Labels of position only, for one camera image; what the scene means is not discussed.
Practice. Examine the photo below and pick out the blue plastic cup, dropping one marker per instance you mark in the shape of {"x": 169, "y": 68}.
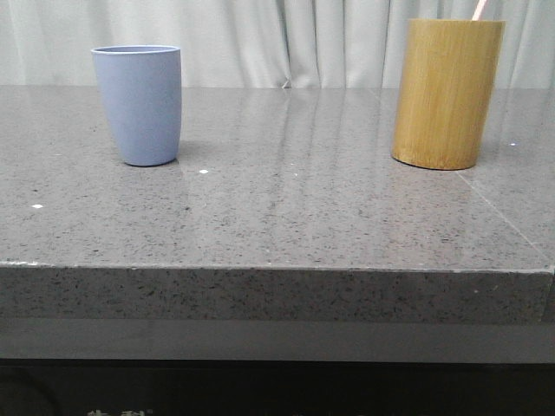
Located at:
{"x": 140, "y": 88}

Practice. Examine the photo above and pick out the pink chopstick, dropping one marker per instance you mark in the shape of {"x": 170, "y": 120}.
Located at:
{"x": 478, "y": 10}

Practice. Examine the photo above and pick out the bamboo cylinder holder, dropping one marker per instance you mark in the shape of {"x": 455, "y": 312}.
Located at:
{"x": 447, "y": 81}

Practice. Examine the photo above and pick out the pale grey curtain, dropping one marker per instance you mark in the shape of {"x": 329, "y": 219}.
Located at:
{"x": 224, "y": 44}

